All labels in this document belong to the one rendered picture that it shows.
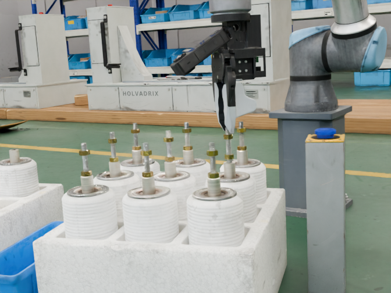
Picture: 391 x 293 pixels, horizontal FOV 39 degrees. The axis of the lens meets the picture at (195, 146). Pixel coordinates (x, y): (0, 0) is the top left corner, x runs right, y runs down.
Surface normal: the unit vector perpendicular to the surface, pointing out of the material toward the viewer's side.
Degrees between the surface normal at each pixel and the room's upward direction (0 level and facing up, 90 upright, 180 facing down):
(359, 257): 0
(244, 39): 90
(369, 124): 90
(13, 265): 88
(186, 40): 90
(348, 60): 119
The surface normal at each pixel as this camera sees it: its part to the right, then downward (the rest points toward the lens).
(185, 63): 0.27, 0.11
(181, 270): -0.28, 0.19
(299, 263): -0.06, -0.98
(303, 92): -0.46, -0.12
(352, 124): -0.54, 0.18
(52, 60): 0.84, 0.05
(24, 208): 0.96, 0.00
